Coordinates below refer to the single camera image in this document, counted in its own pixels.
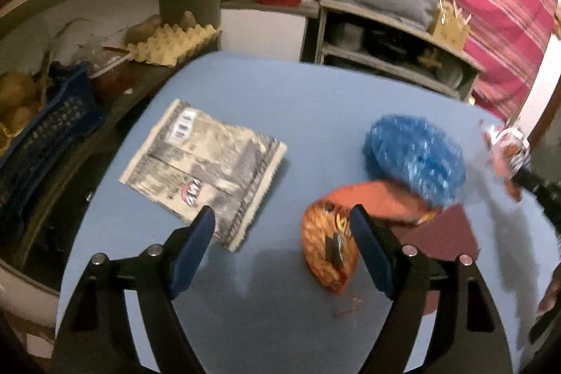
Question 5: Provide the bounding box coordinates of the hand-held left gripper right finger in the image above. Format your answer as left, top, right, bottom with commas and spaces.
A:
348, 204, 514, 374

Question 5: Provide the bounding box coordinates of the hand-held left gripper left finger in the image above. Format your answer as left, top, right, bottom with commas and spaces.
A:
52, 205, 217, 374

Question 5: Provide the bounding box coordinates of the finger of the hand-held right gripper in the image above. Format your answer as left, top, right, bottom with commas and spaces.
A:
513, 166, 561, 226

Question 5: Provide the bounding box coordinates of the orange snack bag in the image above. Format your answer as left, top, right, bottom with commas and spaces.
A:
300, 180, 439, 297

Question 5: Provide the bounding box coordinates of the small red white wrapper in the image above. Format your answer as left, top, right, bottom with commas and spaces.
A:
480, 120, 531, 202

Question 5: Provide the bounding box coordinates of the grey patterned snack packet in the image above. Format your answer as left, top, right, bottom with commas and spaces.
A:
119, 99, 288, 252

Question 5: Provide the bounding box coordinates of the maroon card sheet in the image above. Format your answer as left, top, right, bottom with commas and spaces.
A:
388, 203, 480, 313

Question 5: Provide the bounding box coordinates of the blue plastic bag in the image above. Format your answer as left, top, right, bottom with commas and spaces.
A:
363, 114, 466, 208

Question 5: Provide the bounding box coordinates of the person's right hand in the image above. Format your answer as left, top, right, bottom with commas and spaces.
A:
537, 266, 561, 319

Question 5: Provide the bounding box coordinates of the wooden utensil holder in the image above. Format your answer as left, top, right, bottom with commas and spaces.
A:
430, 0, 472, 50

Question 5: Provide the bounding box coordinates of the low grey cabinet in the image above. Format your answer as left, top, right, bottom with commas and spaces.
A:
315, 0, 483, 101

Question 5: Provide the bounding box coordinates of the dark blue plastic crate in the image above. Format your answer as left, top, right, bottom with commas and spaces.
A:
0, 63, 103, 226

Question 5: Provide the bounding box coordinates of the dark red jar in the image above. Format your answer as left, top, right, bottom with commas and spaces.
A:
90, 50, 136, 98

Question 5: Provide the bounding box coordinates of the yellow egg tray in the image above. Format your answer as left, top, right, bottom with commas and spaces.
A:
127, 23, 222, 66

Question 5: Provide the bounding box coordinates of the black pot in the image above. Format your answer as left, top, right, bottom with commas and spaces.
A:
364, 28, 410, 55

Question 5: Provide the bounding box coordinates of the white cabinet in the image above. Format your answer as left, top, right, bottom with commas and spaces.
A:
219, 0, 320, 63

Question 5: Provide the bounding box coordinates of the wicker basket of potatoes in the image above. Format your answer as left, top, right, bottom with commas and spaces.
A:
0, 69, 42, 147

